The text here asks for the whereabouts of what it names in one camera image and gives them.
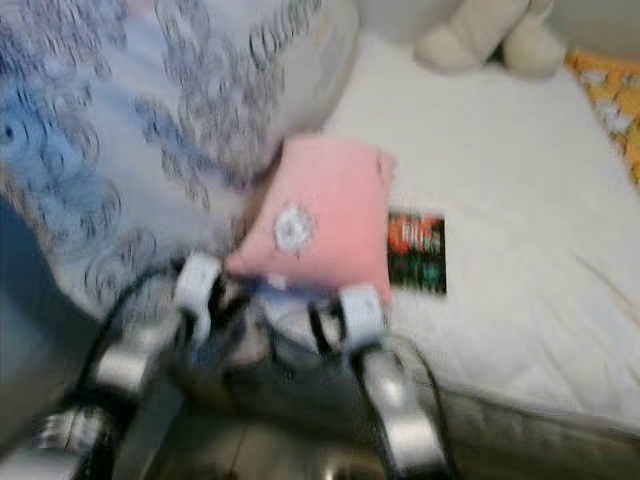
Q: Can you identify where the white quilted mattress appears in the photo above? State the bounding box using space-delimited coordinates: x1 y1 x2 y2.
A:
190 35 640 480

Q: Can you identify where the pink pillow with white print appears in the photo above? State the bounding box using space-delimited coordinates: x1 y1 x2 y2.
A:
224 134 397 302

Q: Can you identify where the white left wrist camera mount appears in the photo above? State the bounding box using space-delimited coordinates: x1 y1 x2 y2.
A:
174 252 224 320

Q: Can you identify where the grey patterned headboard cushion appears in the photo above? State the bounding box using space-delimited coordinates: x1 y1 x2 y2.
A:
0 0 362 323

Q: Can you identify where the dark paperback book red cover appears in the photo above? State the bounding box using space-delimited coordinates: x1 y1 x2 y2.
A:
386 207 449 299

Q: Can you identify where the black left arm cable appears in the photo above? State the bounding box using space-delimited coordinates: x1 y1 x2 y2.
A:
93 261 187 343

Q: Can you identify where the beige plush toy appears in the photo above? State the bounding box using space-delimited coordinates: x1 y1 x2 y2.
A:
414 0 570 80

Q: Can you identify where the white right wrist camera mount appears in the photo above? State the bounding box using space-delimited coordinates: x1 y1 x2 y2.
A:
339 284 387 350

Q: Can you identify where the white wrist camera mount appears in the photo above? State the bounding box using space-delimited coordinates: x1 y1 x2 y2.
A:
174 252 224 320
339 284 387 350

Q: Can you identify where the yellow egg cartoon blanket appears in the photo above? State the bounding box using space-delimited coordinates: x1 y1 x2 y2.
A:
565 48 640 187

